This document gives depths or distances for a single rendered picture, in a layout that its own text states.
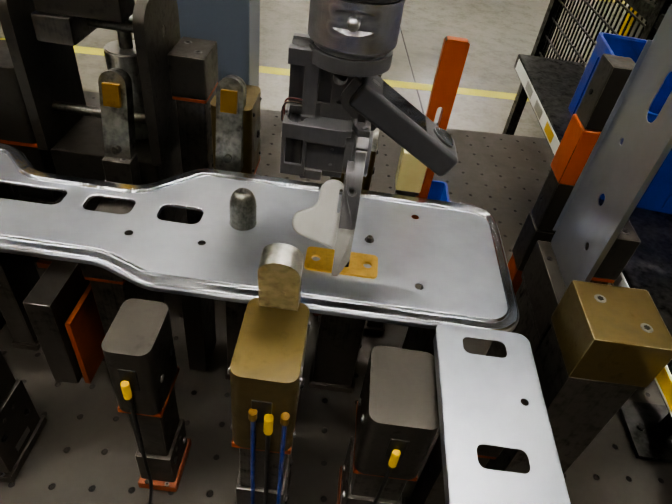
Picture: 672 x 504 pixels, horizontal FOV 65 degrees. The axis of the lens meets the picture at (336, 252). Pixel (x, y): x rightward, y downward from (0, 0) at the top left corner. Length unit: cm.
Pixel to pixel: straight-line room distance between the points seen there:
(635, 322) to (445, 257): 21
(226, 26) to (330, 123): 68
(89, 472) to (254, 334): 41
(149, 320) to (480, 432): 33
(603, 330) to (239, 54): 86
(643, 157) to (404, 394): 32
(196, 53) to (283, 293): 42
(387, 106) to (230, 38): 70
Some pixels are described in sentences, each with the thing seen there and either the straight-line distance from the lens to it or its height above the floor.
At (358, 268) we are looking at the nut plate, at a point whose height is 100.
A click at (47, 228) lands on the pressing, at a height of 100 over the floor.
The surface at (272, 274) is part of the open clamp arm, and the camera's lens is 44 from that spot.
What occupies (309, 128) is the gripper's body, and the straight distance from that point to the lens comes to 47.
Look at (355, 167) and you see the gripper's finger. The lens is 47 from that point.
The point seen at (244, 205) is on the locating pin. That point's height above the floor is 104.
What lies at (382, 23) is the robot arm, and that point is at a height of 128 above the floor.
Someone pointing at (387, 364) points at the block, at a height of 98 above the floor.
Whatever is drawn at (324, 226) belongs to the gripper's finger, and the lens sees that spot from 49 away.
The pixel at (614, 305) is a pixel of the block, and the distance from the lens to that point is 59.
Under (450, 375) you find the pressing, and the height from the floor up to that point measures 100.
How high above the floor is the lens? 141
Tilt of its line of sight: 41 degrees down
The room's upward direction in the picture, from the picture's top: 9 degrees clockwise
